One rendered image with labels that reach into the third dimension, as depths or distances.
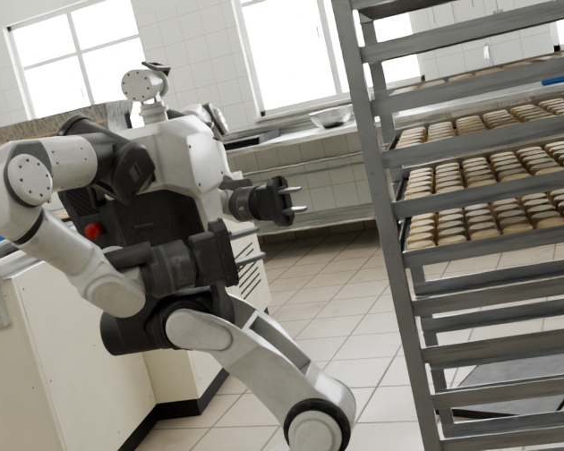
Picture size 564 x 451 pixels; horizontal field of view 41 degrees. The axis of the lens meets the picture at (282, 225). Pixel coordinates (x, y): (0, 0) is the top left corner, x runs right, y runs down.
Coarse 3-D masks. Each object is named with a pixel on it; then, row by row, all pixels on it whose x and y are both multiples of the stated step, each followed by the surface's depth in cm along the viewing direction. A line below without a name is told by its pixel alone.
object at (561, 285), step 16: (496, 288) 129; (512, 288) 129; (528, 288) 128; (544, 288) 128; (560, 288) 127; (416, 304) 133; (432, 304) 132; (448, 304) 131; (464, 304) 131; (480, 304) 130; (496, 304) 130
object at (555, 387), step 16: (512, 384) 132; (528, 384) 132; (544, 384) 131; (560, 384) 130; (432, 400) 136; (448, 400) 135; (464, 400) 135; (480, 400) 134; (496, 400) 133; (512, 400) 133
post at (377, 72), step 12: (372, 24) 164; (372, 36) 165; (372, 72) 167; (384, 72) 168; (372, 84) 167; (384, 84) 167; (384, 120) 168; (396, 168) 170; (396, 192) 171; (420, 276) 174; (432, 336) 177; (432, 372) 179; (444, 372) 181; (444, 384) 179; (444, 420) 181
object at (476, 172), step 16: (560, 144) 155; (480, 160) 159; (496, 160) 153; (512, 160) 148; (528, 160) 145; (544, 160) 139; (560, 160) 139; (416, 176) 156; (432, 176) 157; (448, 176) 147; (464, 176) 155; (480, 176) 138; (496, 176) 146; (512, 176) 131; (416, 192) 138; (432, 192) 144
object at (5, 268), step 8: (8, 256) 234; (16, 256) 236; (24, 256) 240; (0, 264) 228; (8, 264) 232; (16, 264) 236; (24, 264) 240; (32, 264) 244; (0, 272) 227; (8, 272) 231; (16, 272) 235; (0, 280) 228
